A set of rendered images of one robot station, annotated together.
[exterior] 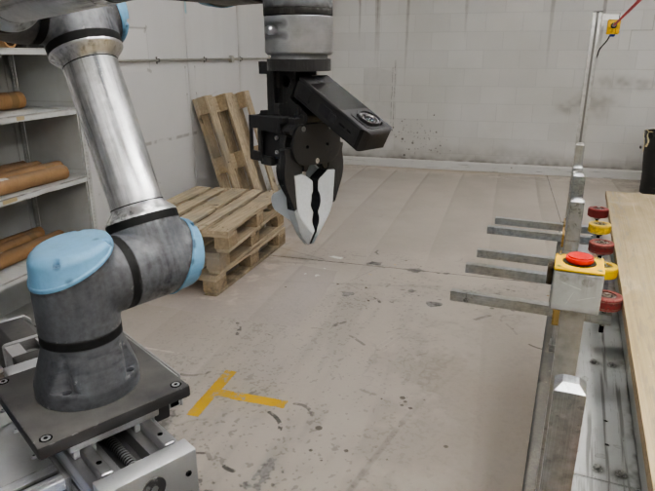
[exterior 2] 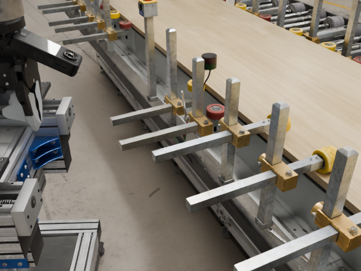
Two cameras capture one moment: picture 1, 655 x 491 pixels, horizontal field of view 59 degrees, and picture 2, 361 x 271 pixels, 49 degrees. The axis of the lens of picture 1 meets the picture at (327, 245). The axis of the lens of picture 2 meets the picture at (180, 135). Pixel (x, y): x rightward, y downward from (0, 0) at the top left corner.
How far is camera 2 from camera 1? 1.10 m
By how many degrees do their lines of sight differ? 45
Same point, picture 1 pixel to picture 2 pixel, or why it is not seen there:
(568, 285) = (148, 8)
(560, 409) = (171, 37)
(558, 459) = (173, 51)
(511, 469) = (97, 122)
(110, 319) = not seen: hidden behind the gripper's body
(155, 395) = (44, 87)
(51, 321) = not seen: hidden behind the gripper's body
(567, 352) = (150, 31)
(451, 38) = not seen: outside the picture
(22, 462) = (7, 132)
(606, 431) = (144, 73)
